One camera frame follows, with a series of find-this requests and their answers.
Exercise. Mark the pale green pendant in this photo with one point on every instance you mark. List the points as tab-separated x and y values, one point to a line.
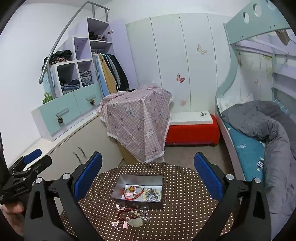
135	222

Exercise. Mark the brown pouch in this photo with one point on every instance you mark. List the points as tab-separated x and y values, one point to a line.
283	37

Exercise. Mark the purple stair shelf unit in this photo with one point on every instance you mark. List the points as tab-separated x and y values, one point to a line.
81	48

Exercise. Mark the blue bed sheet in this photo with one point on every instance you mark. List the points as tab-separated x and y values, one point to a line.
247	150

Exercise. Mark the folded dark clothes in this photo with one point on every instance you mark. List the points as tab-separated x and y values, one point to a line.
97	36

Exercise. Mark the white board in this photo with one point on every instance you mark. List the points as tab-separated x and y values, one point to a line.
185	118

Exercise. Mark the pile of dark clothes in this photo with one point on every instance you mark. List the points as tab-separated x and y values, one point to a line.
60	55

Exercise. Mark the red storage bench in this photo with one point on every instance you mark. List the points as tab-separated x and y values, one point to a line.
192	134

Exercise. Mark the green ornament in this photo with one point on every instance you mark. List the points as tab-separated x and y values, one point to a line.
48	98

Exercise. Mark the beige low cabinet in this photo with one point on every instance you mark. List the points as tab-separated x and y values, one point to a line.
69	148

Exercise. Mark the faded pink butterfly sticker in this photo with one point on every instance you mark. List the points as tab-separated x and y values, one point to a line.
183	103

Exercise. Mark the red butterfly sticker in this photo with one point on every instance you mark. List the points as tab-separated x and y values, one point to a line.
180	78

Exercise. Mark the teal bunk bed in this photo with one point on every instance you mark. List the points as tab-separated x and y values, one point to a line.
245	27

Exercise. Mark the row of hanging clothes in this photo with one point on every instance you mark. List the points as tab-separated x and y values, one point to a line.
108	71

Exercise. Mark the grey metal handrail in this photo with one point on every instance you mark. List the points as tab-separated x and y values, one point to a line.
60	38

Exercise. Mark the metal hair clip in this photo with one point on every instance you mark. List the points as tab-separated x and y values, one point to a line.
203	113

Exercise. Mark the yellow butterfly sticker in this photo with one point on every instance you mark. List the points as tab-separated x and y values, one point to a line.
201	49

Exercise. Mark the cardboard box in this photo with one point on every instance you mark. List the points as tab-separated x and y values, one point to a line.
127	153

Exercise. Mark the folded dark jeans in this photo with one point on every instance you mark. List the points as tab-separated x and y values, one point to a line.
70	87

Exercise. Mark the brown polka-dot tablecloth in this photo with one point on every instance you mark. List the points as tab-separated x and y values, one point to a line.
180	208

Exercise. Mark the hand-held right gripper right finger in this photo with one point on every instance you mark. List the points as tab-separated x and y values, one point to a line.
208	176

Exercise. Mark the pink checkered cloth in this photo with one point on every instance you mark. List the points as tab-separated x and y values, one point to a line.
136	115

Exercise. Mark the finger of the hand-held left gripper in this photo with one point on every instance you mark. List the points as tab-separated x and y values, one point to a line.
42	163
32	154

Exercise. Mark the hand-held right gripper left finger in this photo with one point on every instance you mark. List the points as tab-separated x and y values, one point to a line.
89	173

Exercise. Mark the white wardrobe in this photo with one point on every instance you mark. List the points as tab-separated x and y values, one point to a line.
166	58

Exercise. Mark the person's left hand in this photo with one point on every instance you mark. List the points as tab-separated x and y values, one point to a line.
11	209

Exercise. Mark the metal tin box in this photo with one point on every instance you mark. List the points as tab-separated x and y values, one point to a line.
138	179

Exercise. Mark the grey duvet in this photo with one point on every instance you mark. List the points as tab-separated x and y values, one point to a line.
266	120

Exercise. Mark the white bedding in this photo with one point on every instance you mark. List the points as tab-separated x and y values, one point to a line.
231	103

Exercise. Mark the folded light jeans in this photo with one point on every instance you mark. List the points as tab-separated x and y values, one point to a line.
86	78

